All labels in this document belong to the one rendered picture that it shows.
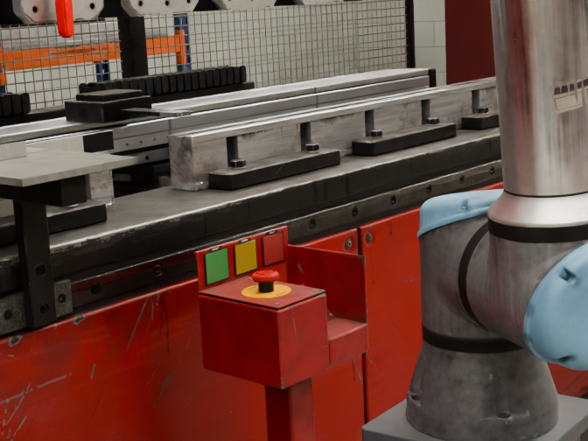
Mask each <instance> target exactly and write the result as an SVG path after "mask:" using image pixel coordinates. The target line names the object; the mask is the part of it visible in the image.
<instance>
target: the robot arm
mask: <svg viewBox="0 0 588 441"><path fill-rule="evenodd" d="M490 3H491V15H492V27H493V51H494V64H495V76H496V88H497V100H498V112H499V125H500V148H501V161H502V173H503V185H504V189H496V190H484V191H474V192H459V193H452V194H446V195H441V196H437V197H434V198H431V199H428V200H426V201H425V202H424V203H423V205H422V206H421V209H420V215H419V231H418V232H417V239H418V240H419V247H420V277H421V308H422V339H423V342H422V347H421V350H420V353H419V355H418V359H417V362H416V366H415V370H414V373H413V375H412V379H411V382H410V385H409V390H408V393H407V418H408V420H409V423H410V424H411V425H412V426H413V427H414V428H416V429H417V430H418V431H421V432H422V433H423V434H426V435H428V436H430V437H433V438H437V439H441V440H444V441H527V440H530V439H533V438H538V437H540V436H542V435H544V434H546V433H548V432H549V431H551V430H552V429H553V428H554V427H555V426H556V425H557V423H558V420H559V399H558V393H557V390H556V387H555V384H554V382H553V379H552V376H551V373H550V369H549V366H548V363H554V364H558V365H560V366H563V367H565V368H569V369H574V370H588V0H490ZM547 362H548V363H547Z"/></svg>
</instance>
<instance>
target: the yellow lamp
mask: <svg viewBox="0 0 588 441"><path fill-rule="evenodd" d="M234 251H235V265H236V275H239V274H241V273H244V272H247V271H250V270H254V269H257V263H256V240H253V241H248V242H245V243H243V244H239V245H236V246H234Z"/></svg>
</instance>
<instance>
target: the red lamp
mask: <svg viewBox="0 0 588 441"><path fill-rule="evenodd" d="M262 244H263V259H264V266H265V265H269V264H272V263H276V262H279V261H282V260H283V259H284V245H283V232H280V233H277V234H272V235H269V236H266V237H263V238H262Z"/></svg>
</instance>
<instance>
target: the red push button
mask: <svg viewBox="0 0 588 441"><path fill-rule="evenodd" d="M278 278H279V274H278V272H276V271H274V270H272V269H263V270H258V271H257V272H255V273H254V274H253V275H252V279H253V281H254V282H257V283H258V287H259V292H261V293H269V292H272V291H274V282H275V281H276V280H278Z"/></svg>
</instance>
